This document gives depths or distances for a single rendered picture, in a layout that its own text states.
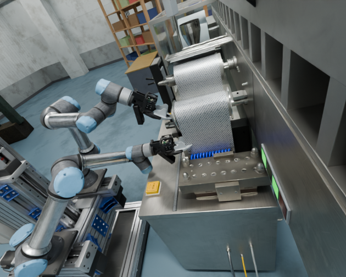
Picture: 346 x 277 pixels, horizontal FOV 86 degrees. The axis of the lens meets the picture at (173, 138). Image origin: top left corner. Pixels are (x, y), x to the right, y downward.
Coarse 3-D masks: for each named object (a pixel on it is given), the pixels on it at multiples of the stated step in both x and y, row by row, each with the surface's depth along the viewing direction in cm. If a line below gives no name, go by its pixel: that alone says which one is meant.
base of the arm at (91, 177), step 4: (88, 172) 136; (92, 172) 140; (84, 176) 134; (88, 176) 136; (92, 176) 138; (96, 176) 141; (88, 180) 136; (92, 180) 137; (96, 180) 140; (84, 184) 135; (88, 184) 136; (92, 184) 138; (84, 188) 137
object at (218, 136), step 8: (192, 128) 88; (200, 128) 87; (208, 128) 87; (216, 128) 86; (224, 128) 86; (184, 136) 92; (192, 136) 91; (200, 136) 90; (208, 136) 90; (216, 136) 90; (224, 136) 89; (232, 136) 89; (192, 144) 94; (200, 144) 94; (208, 144) 93; (216, 144) 93; (224, 144) 92; (232, 144) 92; (192, 152) 98; (200, 152) 97
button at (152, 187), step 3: (150, 183) 107; (153, 183) 106; (156, 183) 105; (159, 183) 106; (147, 186) 105; (150, 186) 105; (153, 186) 104; (156, 186) 103; (159, 186) 105; (147, 189) 104; (150, 189) 103; (153, 189) 102; (156, 189) 102; (147, 192) 103; (150, 192) 102; (153, 192) 102; (156, 192) 102
